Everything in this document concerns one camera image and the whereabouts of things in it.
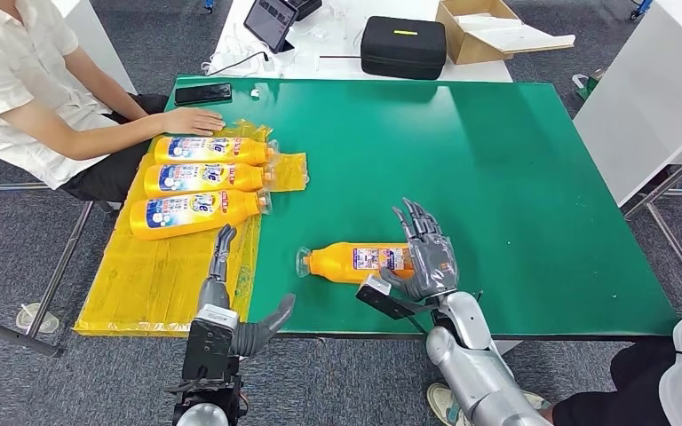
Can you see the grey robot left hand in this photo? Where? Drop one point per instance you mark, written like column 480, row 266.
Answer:
column 214, row 294

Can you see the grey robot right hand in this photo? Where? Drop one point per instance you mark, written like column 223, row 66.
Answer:
column 435, row 264

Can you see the person's right hand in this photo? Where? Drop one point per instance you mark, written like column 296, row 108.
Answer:
column 194, row 122

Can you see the orange detergent bottle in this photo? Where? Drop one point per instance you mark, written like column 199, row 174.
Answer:
column 247, row 176
column 329, row 263
column 256, row 152
column 241, row 209

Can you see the person's right forearm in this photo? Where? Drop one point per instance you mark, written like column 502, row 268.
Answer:
column 111, row 138

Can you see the person's left forearm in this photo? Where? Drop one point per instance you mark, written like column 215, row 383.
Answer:
column 117, row 91

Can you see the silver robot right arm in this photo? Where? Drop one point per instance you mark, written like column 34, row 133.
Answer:
column 470, row 364

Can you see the black smartphone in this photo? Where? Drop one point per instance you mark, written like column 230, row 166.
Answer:
column 203, row 94

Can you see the yellow taped board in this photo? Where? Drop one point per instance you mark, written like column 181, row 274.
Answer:
column 141, row 294

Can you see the green-topped table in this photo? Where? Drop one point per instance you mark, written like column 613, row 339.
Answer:
column 494, row 176

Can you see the black tablet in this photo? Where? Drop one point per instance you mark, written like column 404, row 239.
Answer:
column 269, row 20

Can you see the black pen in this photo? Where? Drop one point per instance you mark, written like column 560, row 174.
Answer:
column 340, row 56

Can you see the black device box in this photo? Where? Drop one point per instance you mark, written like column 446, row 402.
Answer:
column 307, row 7

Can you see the clear round floor cup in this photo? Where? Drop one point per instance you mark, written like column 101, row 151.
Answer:
column 38, row 320

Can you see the person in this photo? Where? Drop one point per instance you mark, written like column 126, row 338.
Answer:
column 11, row 70
column 611, row 400

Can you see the white desk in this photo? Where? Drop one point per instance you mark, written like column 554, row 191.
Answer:
column 470, row 73

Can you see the black zip case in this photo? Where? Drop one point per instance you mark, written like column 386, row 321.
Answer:
column 401, row 52

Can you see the cardboard box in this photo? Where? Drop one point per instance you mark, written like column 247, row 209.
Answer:
column 463, row 47

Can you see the green floor stand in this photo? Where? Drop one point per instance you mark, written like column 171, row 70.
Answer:
column 588, row 88

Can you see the white foam sheet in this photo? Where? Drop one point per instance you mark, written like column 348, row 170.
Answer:
column 522, row 37

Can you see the white table with steel legs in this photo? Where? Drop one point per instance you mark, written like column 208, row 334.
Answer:
column 659, row 88

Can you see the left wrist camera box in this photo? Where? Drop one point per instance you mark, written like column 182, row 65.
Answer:
column 208, row 347

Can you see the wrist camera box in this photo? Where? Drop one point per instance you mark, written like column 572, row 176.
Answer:
column 208, row 347
column 373, row 288

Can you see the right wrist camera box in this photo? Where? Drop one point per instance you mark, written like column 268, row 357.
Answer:
column 373, row 288

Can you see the blue caster frame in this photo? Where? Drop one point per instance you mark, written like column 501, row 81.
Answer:
column 644, row 7
column 209, row 4

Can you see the white table with metal frame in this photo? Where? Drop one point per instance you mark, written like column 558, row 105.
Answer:
column 11, row 336

